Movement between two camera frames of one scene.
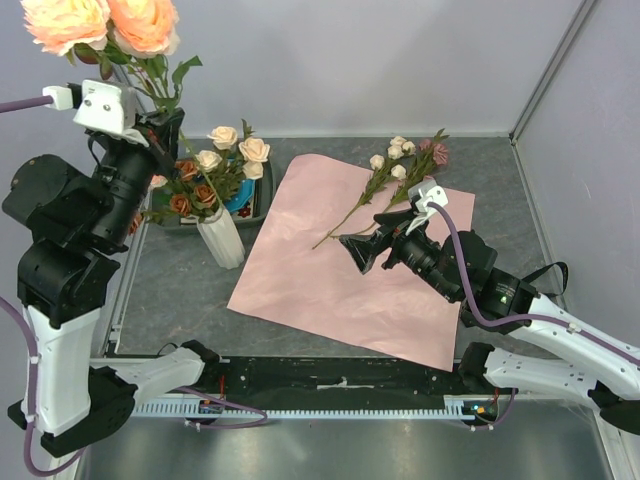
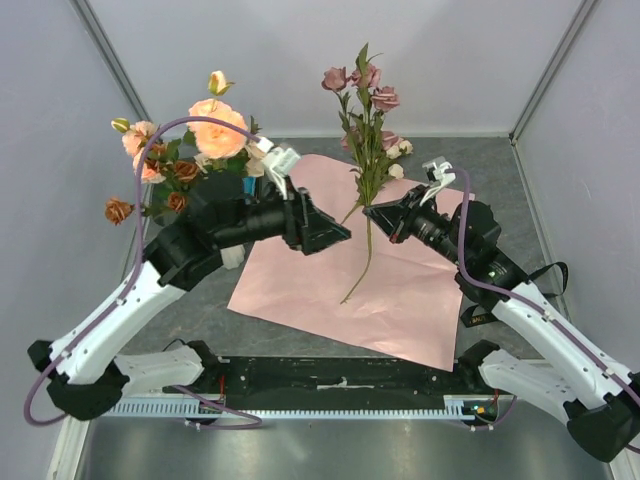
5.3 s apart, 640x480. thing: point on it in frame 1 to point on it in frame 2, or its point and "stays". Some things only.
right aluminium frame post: x=583 y=10 stays
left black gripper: x=166 y=126 to x=309 y=228
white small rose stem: x=381 y=169 stays
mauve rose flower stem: x=433 y=151 to x=365 y=142
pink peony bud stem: x=119 y=36 to x=217 y=84
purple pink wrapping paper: x=297 y=265 stays
